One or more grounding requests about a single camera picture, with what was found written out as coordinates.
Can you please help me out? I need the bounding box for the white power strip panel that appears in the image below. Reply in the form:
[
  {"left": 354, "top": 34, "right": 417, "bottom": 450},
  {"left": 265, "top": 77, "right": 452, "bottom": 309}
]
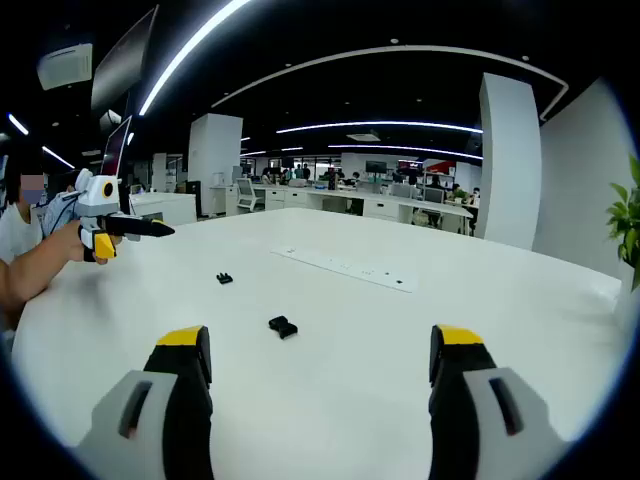
[{"left": 269, "top": 242, "right": 420, "bottom": 294}]

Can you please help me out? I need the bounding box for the small tilted monitor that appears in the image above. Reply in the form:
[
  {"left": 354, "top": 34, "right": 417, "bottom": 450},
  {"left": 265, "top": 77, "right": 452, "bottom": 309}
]
[{"left": 99, "top": 115, "right": 134, "bottom": 180}]

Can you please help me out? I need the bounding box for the white office desk row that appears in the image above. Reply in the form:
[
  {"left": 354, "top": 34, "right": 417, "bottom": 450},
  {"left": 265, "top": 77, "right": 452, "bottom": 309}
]
[{"left": 209, "top": 181, "right": 475, "bottom": 235}]

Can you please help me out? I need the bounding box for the large hanging dark screen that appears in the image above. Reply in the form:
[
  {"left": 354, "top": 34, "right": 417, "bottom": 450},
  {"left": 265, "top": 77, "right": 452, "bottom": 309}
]
[{"left": 90, "top": 4, "right": 161, "bottom": 117}]

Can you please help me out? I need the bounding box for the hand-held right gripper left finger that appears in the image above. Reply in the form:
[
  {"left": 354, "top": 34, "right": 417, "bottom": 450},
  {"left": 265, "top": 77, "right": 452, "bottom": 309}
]
[{"left": 73, "top": 324, "right": 216, "bottom": 480}]

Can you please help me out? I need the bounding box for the ceiling air conditioner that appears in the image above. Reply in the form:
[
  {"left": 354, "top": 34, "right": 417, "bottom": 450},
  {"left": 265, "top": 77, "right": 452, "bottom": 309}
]
[{"left": 36, "top": 43, "right": 95, "bottom": 92}]

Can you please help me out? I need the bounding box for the person's left hand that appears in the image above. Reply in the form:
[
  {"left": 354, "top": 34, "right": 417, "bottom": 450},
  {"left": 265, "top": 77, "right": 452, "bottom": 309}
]
[{"left": 52, "top": 219, "right": 125, "bottom": 267}]

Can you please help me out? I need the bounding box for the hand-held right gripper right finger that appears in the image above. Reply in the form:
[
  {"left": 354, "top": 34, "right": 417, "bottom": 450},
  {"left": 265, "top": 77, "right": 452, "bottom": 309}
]
[{"left": 428, "top": 323, "right": 570, "bottom": 480}]

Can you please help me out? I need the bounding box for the white office chair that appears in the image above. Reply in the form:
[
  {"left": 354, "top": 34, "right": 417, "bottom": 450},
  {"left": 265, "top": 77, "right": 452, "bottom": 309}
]
[{"left": 235, "top": 177, "right": 266, "bottom": 212}]

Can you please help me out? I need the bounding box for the white cabinet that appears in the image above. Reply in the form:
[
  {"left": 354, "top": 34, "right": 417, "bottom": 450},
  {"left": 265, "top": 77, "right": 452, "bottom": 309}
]
[{"left": 128, "top": 191, "right": 198, "bottom": 227}]

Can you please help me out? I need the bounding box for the long ceiling light strip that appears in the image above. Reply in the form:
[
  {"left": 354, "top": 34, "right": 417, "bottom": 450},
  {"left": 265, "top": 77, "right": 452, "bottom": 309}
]
[{"left": 138, "top": 0, "right": 252, "bottom": 117}]

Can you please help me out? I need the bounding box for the potted green plant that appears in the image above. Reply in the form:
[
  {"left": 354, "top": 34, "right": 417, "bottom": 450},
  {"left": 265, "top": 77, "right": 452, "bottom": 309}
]
[{"left": 605, "top": 153, "right": 640, "bottom": 334}]

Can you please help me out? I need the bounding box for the black socket buckle part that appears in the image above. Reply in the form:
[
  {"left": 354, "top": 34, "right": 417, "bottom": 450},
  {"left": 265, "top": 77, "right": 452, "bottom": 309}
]
[{"left": 267, "top": 314, "right": 300, "bottom": 341}]

